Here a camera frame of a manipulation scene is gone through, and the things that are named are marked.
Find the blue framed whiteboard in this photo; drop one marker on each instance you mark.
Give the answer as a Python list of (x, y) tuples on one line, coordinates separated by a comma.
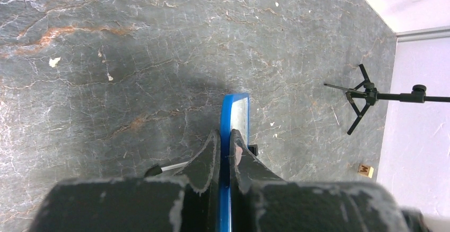
[(233, 118)]

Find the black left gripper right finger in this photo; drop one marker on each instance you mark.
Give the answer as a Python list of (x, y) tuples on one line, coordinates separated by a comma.
[(262, 201)]

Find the black tripod stand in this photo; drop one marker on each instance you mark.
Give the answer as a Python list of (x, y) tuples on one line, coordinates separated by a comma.
[(366, 95)]

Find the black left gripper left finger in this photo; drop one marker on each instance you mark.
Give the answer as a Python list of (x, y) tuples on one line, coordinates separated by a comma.
[(100, 204)]

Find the small wooden cube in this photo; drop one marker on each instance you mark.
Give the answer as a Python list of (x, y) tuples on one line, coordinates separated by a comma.
[(366, 170)]

